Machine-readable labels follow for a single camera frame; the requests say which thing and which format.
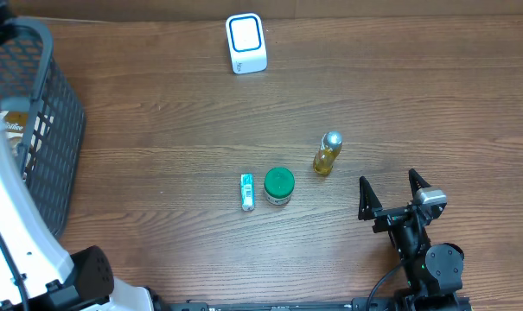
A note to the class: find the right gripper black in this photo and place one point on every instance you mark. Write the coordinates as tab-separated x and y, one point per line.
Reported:
389	216

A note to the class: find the yellow dish soap bottle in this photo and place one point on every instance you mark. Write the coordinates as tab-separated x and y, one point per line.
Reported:
330	148

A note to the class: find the green lid jar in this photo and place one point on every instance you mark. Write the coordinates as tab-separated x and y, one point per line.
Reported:
279	185

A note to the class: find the small teal white box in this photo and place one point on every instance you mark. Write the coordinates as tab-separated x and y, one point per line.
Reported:
247	192

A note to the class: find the brown snack packet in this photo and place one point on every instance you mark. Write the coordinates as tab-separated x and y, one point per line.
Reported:
16	123

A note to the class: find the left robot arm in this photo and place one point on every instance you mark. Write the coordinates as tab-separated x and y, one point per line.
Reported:
36	272

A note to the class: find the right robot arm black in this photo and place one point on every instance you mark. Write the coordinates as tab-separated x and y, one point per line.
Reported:
433	272

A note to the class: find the white barcode scanner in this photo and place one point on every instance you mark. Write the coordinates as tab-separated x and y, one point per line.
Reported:
246	42

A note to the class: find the grey plastic shopping basket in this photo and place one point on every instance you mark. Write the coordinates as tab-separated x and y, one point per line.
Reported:
54	122

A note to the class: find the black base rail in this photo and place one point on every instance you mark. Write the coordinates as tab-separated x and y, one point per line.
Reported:
265	307

